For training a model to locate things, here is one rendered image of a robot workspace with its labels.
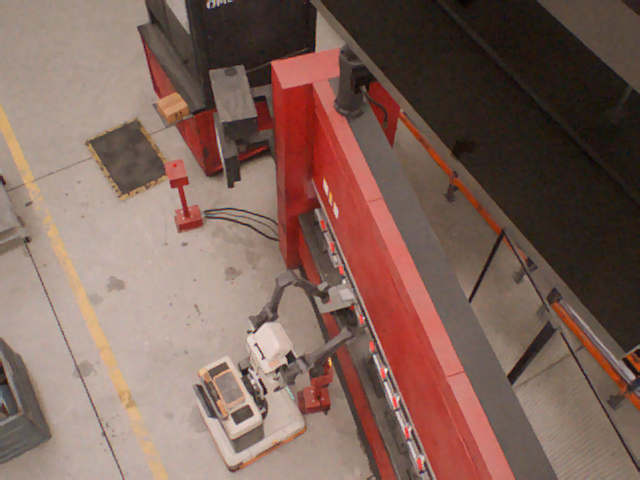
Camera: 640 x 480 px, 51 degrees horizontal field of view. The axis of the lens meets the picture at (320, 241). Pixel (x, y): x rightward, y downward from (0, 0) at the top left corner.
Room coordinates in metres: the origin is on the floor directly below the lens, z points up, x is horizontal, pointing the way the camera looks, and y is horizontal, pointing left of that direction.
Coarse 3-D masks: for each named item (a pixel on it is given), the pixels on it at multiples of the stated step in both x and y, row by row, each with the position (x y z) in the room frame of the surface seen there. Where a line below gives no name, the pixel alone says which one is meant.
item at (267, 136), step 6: (258, 132) 3.54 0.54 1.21; (264, 132) 3.54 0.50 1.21; (270, 132) 3.54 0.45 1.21; (246, 138) 3.46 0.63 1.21; (252, 138) 3.47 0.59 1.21; (258, 138) 3.47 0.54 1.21; (264, 138) 3.48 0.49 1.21; (270, 138) 3.48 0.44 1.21; (252, 144) 3.46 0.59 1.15; (258, 144) 3.46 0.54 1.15; (264, 144) 3.47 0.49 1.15; (270, 144) 3.42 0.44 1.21; (270, 150) 3.40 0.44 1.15
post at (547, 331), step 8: (552, 320) 1.63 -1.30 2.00; (544, 328) 1.62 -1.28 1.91; (552, 328) 1.59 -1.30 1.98; (544, 336) 1.59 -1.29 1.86; (536, 344) 1.60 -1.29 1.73; (544, 344) 1.60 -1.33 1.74; (528, 352) 1.61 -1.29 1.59; (536, 352) 1.60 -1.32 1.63; (520, 360) 1.62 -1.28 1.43; (528, 360) 1.59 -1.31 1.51; (512, 368) 1.63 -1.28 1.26; (520, 368) 1.59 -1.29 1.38; (512, 376) 1.60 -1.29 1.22; (512, 384) 1.60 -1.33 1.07
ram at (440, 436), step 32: (320, 128) 2.90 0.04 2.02; (320, 160) 2.88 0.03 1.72; (320, 192) 2.85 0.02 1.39; (352, 192) 2.37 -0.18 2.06; (352, 224) 2.30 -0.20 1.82; (352, 256) 2.25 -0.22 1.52; (384, 288) 1.82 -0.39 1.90; (384, 320) 1.74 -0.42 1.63; (384, 352) 1.66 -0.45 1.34; (416, 352) 1.41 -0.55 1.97; (416, 384) 1.32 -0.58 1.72; (416, 416) 1.22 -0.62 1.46; (448, 416) 1.05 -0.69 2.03; (448, 448) 0.95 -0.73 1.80
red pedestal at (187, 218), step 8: (176, 160) 3.52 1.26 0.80; (168, 168) 3.43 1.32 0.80; (176, 168) 3.44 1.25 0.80; (184, 168) 3.44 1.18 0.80; (168, 176) 3.35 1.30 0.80; (176, 176) 3.36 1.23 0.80; (184, 176) 3.36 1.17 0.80; (176, 184) 3.33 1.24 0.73; (184, 184) 3.35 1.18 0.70; (184, 192) 3.41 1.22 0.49; (184, 200) 3.41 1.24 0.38; (184, 208) 3.40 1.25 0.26; (192, 208) 3.50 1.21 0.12; (176, 216) 3.40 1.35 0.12; (184, 216) 3.40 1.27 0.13; (192, 216) 3.41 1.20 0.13; (200, 216) 3.42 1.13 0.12; (176, 224) 3.38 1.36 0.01; (184, 224) 3.33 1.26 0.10; (192, 224) 3.36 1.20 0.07; (200, 224) 3.38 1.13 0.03
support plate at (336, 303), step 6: (330, 288) 2.27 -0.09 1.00; (336, 288) 2.28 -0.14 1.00; (342, 288) 2.28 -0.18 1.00; (330, 294) 2.23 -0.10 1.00; (336, 294) 2.23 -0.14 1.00; (318, 300) 2.17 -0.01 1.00; (336, 300) 2.18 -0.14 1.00; (348, 300) 2.19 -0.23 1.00; (318, 306) 2.12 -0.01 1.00; (324, 306) 2.13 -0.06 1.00; (330, 306) 2.13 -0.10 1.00; (336, 306) 2.13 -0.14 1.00; (342, 306) 2.14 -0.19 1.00; (324, 312) 2.08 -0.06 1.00
